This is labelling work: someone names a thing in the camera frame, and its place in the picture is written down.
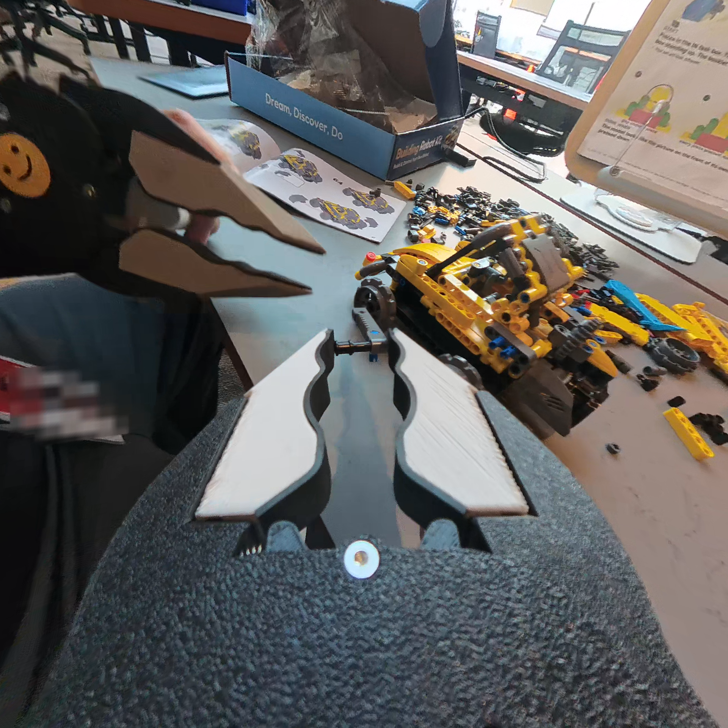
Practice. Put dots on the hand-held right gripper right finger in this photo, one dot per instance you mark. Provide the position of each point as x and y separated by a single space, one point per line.
460 449

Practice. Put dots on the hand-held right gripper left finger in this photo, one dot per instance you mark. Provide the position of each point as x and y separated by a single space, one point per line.
267 443

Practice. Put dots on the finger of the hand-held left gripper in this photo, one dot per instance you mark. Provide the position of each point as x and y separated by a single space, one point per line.
210 187
187 273

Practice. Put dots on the black axle pin piece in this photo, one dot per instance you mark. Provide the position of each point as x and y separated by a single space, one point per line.
355 346

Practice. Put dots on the grey toothed rack piece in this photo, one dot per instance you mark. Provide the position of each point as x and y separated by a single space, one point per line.
365 325

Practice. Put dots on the grey desk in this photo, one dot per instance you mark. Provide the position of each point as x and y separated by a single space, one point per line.
637 512

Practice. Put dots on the person's left hand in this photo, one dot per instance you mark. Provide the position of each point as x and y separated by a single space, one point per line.
190 128

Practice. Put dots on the black chair base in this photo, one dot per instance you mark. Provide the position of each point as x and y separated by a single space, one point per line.
34 28

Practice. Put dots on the blue flat booklet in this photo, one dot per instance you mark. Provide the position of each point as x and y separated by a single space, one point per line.
185 82

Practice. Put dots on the person's clothed body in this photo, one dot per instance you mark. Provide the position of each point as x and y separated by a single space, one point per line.
85 318

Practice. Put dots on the blue cardboard kit box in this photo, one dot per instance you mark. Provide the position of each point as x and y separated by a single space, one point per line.
307 122

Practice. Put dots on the white instruction booklet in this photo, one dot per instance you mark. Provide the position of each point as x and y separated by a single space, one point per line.
335 187

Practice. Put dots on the yellow toy brick vehicle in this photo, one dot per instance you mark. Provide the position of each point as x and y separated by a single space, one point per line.
455 296

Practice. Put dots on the clear plastic bag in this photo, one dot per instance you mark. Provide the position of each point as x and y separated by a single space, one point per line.
341 74

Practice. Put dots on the small yellow toy brick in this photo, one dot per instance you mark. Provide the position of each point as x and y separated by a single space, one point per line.
405 189

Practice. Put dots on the yellow toy beam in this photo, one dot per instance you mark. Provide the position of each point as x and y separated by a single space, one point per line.
688 433

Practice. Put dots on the blue toy panel piece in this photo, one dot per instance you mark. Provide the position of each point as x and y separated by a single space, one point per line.
637 304

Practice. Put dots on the black toy tyre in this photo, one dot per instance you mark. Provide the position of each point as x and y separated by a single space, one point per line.
674 355

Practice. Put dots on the pile of toy building pieces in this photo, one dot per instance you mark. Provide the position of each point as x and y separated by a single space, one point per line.
455 210

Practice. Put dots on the black toy connector cluster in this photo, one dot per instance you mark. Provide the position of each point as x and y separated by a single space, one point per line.
711 427

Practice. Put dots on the white screen stand base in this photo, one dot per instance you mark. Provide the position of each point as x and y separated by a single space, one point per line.
637 233

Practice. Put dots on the instruction sheet on wooden stand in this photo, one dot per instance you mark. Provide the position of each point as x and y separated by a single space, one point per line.
665 85

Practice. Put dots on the wooden table with black frame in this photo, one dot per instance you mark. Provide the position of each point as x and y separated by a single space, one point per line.
523 77

